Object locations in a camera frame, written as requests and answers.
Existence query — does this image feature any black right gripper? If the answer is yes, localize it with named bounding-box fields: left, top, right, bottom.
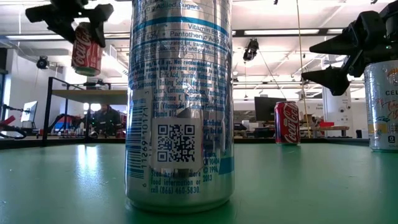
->
left=301, top=11, right=386, bottom=96

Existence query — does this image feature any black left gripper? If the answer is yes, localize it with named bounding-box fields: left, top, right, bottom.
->
left=25, top=0, right=114, bottom=47

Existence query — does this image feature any red Coca-Cola can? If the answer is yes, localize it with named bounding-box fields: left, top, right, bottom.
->
left=70, top=22, right=104, bottom=77
left=274, top=101, right=301, bottom=146

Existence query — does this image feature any white Celsius can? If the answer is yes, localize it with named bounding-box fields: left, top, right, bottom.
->
left=363, top=60, right=398, bottom=152

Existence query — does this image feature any silver blue Red Bull can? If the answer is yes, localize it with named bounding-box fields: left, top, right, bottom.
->
left=125, top=0, right=236, bottom=214

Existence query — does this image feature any thin yellow pole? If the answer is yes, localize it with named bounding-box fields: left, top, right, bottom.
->
left=295, top=0, right=312, bottom=138

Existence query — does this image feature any white cylindrical pillar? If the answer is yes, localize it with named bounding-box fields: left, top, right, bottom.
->
left=322, top=85, right=354, bottom=138

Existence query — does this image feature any wooden background table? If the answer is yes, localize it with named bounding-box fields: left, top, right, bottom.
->
left=310, top=125, right=351, bottom=138

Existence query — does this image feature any black computer monitor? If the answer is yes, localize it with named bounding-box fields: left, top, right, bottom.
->
left=254, top=96, right=287, bottom=123

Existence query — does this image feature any person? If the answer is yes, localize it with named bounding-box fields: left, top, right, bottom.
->
left=93, top=104, right=123, bottom=138

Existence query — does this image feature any small white monitor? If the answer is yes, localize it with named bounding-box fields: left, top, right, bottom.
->
left=20, top=101, right=39, bottom=124

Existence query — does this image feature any red storage bin rack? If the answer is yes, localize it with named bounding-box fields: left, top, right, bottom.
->
left=116, top=111, right=127, bottom=138

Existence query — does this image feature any black ceiling camera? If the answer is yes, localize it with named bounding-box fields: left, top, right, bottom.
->
left=36, top=55, right=50, bottom=70

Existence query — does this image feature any wooden shelf black metal frame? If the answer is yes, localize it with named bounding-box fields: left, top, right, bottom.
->
left=42, top=76, right=128, bottom=147

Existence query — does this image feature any black hanging camera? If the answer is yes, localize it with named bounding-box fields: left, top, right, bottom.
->
left=242, top=38, right=260, bottom=62

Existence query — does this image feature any black table frame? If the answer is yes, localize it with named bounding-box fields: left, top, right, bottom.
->
left=0, top=136, right=371, bottom=151

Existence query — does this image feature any red clamp handle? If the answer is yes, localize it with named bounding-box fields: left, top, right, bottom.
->
left=0, top=115, right=16, bottom=127

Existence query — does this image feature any black cable loop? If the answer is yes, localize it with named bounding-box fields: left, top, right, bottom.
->
left=0, top=123, right=28, bottom=140

